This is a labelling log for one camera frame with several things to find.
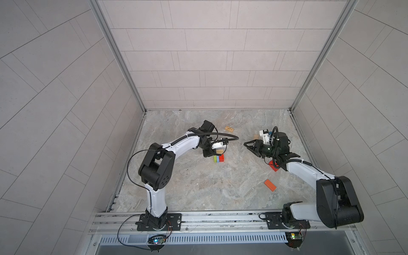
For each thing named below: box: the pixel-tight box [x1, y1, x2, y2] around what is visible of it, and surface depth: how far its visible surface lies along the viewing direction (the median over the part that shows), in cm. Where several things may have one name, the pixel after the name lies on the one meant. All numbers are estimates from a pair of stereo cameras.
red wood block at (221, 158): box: [218, 154, 225, 163], surface depth 92 cm
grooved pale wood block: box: [211, 141, 227, 150], surface depth 80 cm
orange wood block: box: [264, 179, 277, 192], surface depth 84 cm
